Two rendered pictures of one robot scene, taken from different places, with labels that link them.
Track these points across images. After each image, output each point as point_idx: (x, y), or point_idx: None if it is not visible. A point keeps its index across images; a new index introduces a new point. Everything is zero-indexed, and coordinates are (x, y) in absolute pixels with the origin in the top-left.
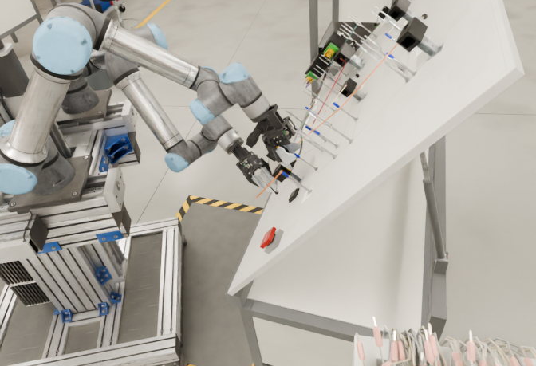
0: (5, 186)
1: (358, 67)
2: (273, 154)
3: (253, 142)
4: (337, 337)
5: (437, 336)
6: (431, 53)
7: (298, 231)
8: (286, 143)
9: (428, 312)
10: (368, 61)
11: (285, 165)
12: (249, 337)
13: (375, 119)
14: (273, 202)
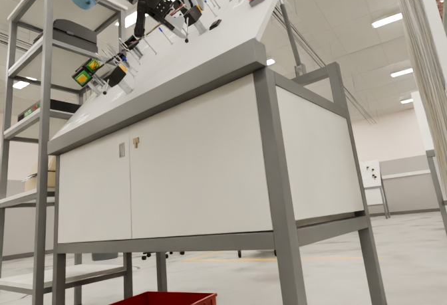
0: None
1: (139, 56)
2: None
3: None
4: (320, 103)
5: (342, 84)
6: None
7: None
8: None
9: (329, 73)
10: (148, 50)
11: None
12: (278, 141)
13: None
14: (169, 71)
